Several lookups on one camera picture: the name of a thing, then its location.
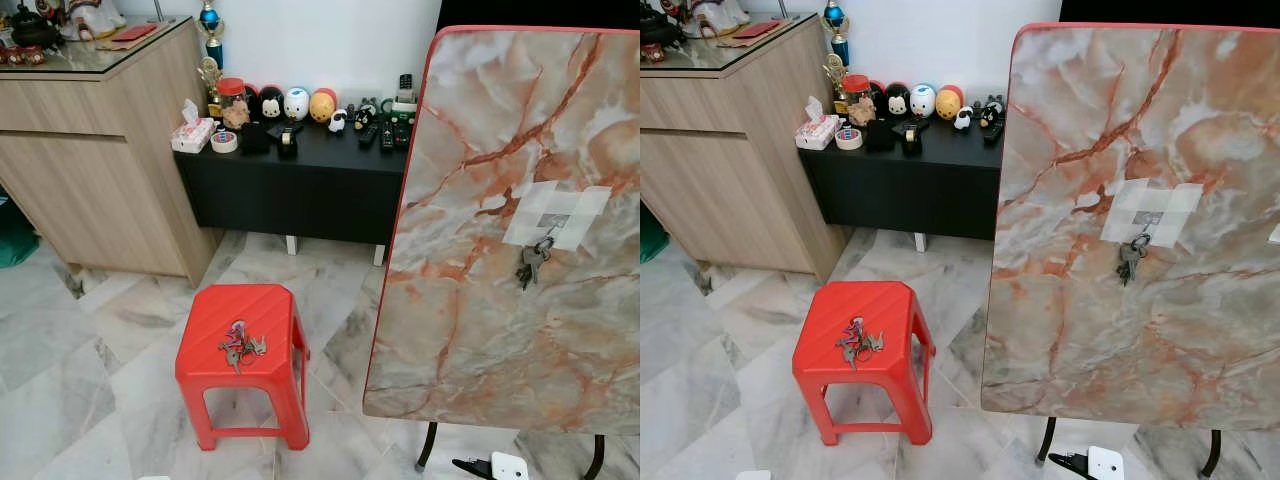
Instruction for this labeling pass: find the key bunch with red ring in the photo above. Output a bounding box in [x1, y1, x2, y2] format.
[219, 319, 269, 374]
[836, 315, 887, 372]

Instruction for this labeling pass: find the clear tape patch with hook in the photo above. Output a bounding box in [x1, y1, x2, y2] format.
[502, 181, 614, 252]
[1100, 179, 1205, 250]

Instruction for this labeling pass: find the marble pattern folding table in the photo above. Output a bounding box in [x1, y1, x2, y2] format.
[980, 22, 1280, 480]
[362, 25, 641, 480]

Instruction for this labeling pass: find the grey hanging key bunch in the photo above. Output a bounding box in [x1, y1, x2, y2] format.
[516, 236, 555, 292]
[1116, 231, 1152, 289]

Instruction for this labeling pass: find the red plastic stool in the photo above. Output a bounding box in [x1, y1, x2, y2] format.
[175, 284, 312, 452]
[792, 280, 937, 448]

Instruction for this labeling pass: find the black low sideboard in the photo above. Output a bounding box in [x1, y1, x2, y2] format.
[175, 118, 413, 267]
[800, 116, 1007, 253]

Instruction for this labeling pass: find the light wood cabinet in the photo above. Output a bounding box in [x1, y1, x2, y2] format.
[640, 12, 851, 283]
[0, 15, 226, 288]

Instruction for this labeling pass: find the pink white tissue box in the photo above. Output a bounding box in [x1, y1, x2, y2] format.
[170, 99, 217, 154]
[795, 96, 842, 152]

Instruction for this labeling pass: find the small gold trophy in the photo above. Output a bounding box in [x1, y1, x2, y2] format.
[199, 57, 224, 117]
[823, 53, 848, 112]

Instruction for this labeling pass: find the black incense pot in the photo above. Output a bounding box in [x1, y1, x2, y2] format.
[640, 5, 687, 50]
[7, 5, 62, 50]

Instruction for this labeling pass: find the blue and gold trophy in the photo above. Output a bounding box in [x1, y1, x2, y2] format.
[822, 0, 852, 69]
[197, 0, 227, 71]

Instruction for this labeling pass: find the white ceramic figurine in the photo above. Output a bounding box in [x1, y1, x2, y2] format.
[690, 0, 752, 39]
[60, 0, 127, 41]

